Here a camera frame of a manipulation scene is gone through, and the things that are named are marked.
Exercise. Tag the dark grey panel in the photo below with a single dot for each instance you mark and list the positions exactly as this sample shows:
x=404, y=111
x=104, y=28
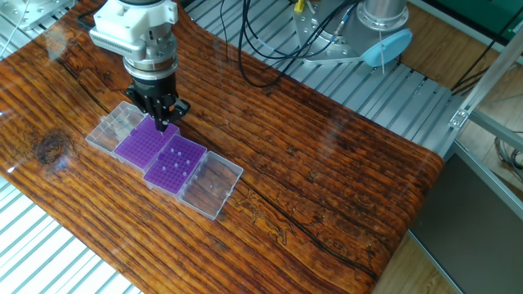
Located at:
x=470, y=245

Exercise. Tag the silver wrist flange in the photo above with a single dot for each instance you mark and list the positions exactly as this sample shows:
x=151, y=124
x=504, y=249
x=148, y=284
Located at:
x=151, y=61

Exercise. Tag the white zip tie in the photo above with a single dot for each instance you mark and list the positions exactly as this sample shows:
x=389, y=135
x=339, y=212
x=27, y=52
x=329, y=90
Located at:
x=382, y=53

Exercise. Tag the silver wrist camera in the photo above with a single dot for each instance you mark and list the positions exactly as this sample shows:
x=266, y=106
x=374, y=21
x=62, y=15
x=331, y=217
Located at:
x=118, y=45

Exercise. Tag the purple pipette tip box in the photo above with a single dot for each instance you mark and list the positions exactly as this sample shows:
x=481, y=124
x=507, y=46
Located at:
x=163, y=181
x=139, y=149

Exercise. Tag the aluminium frame post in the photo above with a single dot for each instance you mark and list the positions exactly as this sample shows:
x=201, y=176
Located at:
x=490, y=81

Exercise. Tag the aluminium frame rail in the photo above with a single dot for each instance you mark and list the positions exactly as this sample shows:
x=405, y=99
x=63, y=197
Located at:
x=490, y=177

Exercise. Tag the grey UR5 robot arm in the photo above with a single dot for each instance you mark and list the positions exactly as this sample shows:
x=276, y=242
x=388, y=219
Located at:
x=367, y=36

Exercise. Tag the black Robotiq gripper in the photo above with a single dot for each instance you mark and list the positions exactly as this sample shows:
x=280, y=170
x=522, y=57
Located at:
x=155, y=87

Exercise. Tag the wood grain table mat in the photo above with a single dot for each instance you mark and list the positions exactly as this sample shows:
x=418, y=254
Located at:
x=286, y=163

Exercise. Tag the aluminium frame beam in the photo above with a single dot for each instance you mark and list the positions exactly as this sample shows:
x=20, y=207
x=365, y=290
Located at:
x=498, y=130

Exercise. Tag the yellow connector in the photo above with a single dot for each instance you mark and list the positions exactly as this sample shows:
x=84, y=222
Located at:
x=299, y=5

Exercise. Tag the silver corner bracket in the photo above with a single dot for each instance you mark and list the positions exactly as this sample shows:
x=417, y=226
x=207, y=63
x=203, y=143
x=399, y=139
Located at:
x=459, y=118

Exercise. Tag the white printed camera mount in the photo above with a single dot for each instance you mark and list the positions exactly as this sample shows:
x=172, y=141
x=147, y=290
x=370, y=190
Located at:
x=130, y=18

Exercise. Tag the perforated aluminium plate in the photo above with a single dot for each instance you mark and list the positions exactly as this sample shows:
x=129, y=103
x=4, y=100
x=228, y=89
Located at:
x=37, y=10

